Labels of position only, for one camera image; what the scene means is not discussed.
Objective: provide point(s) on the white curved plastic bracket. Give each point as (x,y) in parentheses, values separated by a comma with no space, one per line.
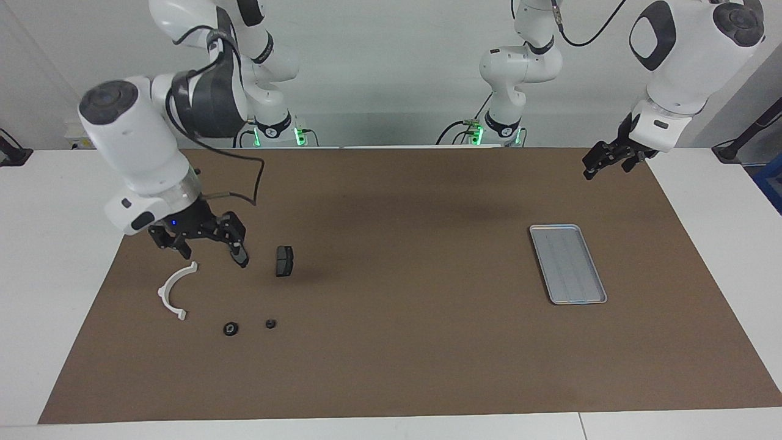
(166,293)

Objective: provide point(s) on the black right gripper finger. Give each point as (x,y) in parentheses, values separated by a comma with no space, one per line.
(182,247)
(234,229)

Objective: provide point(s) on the brown table mat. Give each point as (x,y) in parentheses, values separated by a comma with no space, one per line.
(397,342)

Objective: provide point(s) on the rectangular dark brake pad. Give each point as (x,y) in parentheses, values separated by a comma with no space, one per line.
(284,261)

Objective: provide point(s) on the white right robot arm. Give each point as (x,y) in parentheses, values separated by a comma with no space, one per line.
(140,140)

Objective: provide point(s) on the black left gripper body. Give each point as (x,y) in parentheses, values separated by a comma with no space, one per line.
(629,146)

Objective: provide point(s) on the black desk clamp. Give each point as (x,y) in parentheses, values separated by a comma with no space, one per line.
(12,153)

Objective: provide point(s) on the white power strip box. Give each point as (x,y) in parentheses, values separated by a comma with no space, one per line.
(76,137)

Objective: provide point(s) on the silver metal tray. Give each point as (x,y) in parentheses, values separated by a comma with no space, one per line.
(574,275)

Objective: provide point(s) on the angled dark brake pad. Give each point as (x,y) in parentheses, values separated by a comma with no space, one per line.
(242,260)

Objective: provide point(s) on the blue crate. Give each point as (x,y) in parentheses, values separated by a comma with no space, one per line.
(771,183)

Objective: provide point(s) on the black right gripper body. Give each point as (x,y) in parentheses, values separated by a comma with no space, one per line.
(183,226)

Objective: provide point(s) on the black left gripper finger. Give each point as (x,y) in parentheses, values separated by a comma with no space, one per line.
(629,164)
(597,159)

